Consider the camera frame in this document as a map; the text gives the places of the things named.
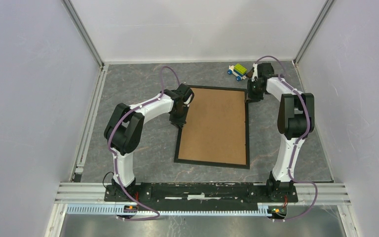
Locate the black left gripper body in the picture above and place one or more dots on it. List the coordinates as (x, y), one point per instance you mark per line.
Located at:
(178, 118)

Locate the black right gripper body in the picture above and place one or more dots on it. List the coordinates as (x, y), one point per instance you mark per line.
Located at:
(253, 94)

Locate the black picture frame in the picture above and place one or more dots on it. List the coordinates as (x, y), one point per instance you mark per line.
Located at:
(247, 130)

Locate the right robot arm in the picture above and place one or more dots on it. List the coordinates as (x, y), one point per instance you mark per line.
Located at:
(294, 122)

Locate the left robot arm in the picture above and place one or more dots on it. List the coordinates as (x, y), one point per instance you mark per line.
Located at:
(124, 129)

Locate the toy brick car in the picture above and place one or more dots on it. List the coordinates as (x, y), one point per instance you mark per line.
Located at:
(238, 71)

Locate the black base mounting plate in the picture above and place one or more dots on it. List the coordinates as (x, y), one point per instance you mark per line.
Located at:
(202, 196)

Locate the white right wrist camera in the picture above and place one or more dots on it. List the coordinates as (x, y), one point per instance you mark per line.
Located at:
(256, 76)

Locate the aluminium rail frame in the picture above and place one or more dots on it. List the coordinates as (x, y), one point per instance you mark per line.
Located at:
(76, 197)

